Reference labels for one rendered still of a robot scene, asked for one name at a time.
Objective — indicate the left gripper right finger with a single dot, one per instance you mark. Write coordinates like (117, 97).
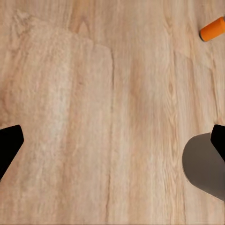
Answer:
(218, 139)

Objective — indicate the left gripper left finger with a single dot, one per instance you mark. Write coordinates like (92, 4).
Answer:
(11, 139)

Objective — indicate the trash can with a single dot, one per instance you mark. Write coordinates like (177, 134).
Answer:
(203, 165)

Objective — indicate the can of soda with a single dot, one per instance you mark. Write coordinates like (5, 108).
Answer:
(213, 30)

